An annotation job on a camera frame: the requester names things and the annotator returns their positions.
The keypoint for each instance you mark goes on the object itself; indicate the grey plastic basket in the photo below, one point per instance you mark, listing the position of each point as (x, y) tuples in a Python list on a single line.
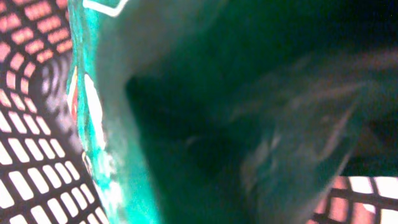
[(46, 174)]

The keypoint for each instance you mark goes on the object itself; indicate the green Nescafe coffee bag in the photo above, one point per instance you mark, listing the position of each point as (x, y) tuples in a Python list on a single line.
[(240, 111)]

